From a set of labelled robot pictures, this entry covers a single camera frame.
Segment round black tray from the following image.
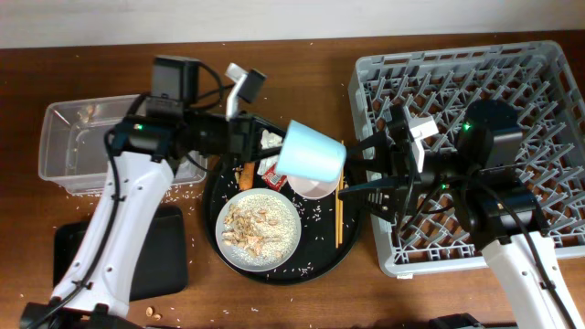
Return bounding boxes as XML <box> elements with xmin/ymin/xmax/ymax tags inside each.
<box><xmin>202</xmin><ymin>155</ymin><xmax>362</xmax><ymax>286</ymax></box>

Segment light blue cup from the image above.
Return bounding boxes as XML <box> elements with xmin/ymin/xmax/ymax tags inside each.
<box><xmin>275</xmin><ymin>121</ymin><xmax>346</xmax><ymax>183</ymax></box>

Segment grey plastic dishwasher rack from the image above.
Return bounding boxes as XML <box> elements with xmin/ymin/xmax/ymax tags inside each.
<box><xmin>348</xmin><ymin>41</ymin><xmax>584</xmax><ymax>278</ymax></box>

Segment wooden chopstick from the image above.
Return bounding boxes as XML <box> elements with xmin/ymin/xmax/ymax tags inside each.
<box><xmin>338</xmin><ymin>164</ymin><xmax>344</xmax><ymax>247</ymax></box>
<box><xmin>335</xmin><ymin>181</ymin><xmax>340</xmax><ymax>249</ymax></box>

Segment orange carrot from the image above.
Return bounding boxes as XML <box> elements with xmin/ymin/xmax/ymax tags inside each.
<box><xmin>239</xmin><ymin>162</ymin><xmax>255</xmax><ymax>191</ymax></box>

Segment clear plastic waste bin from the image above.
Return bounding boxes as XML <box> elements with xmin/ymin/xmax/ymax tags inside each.
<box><xmin>37</xmin><ymin>93</ymin><xmax>209</xmax><ymax>196</ymax></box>

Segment black rectangular tray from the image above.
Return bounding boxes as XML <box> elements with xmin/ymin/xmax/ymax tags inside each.
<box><xmin>53</xmin><ymin>206</ymin><xmax>188</xmax><ymax>302</ymax></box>

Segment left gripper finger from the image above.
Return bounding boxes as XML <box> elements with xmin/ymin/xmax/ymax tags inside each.
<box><xmin>249</xmin><ymin>146</ymin><xmax>282</xmax><ymax>162</ymax></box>
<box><xmin>250</xmin><ymin>115</ymin><xmax>286</xmax><ymax>139</ymax></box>

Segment white tissue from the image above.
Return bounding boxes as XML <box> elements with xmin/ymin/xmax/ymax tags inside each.
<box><xmin>257</xmin><ymin>130</ymin><xmax>282</xmax><ymax>175</ymax></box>

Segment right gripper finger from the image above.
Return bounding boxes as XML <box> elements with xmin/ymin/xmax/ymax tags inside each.
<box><xmin>338</xmin><ymin>176</ymin><xmax>398</xmax><ymax>201</ymax></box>
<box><xmin>346</xmin><ymin>132</ymin><xmax>388</xmax><ymax>163</ymax></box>

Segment red snack wrapper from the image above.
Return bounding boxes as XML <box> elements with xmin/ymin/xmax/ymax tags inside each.
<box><xmin>261</xmin><ymin>164</ymin><xmax>287</xmax><ymax>192</ymax></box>

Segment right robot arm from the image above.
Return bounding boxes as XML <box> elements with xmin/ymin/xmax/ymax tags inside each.
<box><xmin>339</xmin><ymin>100</ymin><xmax>584</xmax><ymax>328</ymax></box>

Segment rice and peanut shells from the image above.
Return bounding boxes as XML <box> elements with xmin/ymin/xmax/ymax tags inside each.
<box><xmin>220</xmin><ymin>194</ymin><xmax>301</xmax><ymax>266</ymax></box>

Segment grey plate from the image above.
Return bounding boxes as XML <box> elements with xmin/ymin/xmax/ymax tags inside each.
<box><xmin>215</xmin><ymin>187</ymin><xmax>302</xmax><ymax>273</ymax></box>

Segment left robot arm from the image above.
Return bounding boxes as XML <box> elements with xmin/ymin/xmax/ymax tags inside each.
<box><xmin>19</xmin><ymin>56</ymin><xmax>285</xmax><ymax>328</ymax></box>

